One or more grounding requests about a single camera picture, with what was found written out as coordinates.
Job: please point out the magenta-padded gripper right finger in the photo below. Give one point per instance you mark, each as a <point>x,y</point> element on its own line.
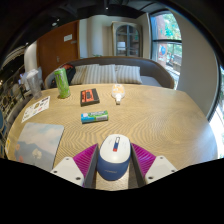
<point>160,168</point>

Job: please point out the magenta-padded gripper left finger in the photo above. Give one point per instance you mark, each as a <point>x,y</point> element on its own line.
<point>68,170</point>

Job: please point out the white and blue computer mouse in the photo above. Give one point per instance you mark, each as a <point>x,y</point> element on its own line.
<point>113,160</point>

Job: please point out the sky print mouse pad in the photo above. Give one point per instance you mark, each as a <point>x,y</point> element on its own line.
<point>38,143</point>

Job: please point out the teal gum pack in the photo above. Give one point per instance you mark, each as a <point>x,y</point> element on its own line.
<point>94,116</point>

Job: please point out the yellow sticker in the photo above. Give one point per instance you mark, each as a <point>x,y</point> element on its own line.
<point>7,146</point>

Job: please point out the white sticker sheet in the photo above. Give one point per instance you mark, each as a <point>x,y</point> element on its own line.
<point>36,108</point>

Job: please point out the black box with orange label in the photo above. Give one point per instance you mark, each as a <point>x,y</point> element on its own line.
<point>89,97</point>

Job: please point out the green drink can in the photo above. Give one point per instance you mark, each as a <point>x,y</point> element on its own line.
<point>62,83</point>

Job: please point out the white and orange tube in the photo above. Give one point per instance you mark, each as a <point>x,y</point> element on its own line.
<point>118,91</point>

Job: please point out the striped cushion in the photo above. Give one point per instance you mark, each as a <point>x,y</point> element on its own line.
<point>78,76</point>
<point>129,74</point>
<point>101,74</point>

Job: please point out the group of chairs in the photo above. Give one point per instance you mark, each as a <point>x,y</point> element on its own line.
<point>8,96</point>

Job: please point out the black bag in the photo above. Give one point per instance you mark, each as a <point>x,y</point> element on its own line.
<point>70,75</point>

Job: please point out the grey curved sofa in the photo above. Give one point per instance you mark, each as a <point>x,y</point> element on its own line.
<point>156,71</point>

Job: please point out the brown wooden door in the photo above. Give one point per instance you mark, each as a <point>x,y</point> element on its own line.
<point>55,50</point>

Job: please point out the dark framed window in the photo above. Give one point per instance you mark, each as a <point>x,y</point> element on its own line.
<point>166,43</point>

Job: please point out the white door sign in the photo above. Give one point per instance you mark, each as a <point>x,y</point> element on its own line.
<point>68,37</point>

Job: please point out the glass door cabinet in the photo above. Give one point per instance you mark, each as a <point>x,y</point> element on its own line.
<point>127,40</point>

